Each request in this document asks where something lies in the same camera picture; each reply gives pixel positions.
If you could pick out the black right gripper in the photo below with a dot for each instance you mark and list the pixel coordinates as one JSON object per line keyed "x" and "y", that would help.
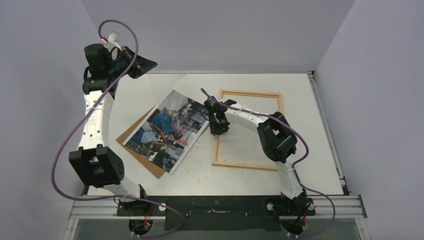
{"x": 218, "y": 120}

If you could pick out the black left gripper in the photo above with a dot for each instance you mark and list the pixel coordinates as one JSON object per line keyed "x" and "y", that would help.
{"x": 140, "y": 66}

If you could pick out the light wooden picture frame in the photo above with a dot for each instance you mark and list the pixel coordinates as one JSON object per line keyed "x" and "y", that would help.
{"x": 240, "y": 165}

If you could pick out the clear transparent plastic sheet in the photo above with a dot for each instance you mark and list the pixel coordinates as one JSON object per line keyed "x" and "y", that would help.
{"x": 140, "y": 95}

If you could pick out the printed colour photo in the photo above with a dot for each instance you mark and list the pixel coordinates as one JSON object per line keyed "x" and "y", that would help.
{"x": 165, "y": 132}

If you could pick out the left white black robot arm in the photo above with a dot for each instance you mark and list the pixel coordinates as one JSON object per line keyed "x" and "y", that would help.
{"x": 95, "y": 163}

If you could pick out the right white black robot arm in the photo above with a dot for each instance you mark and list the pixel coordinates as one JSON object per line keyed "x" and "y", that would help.
{"x": 278, "y": 143}

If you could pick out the brown cardboard backing board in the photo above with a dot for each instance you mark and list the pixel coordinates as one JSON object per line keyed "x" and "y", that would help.
{"x": 142, "y": 159}

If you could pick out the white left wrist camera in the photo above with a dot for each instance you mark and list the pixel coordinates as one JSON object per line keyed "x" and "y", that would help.
{"x": 112, "y": 40}

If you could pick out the front aluminium black mounting rail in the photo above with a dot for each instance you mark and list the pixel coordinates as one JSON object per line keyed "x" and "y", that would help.
{"x": 251, "y": 217}

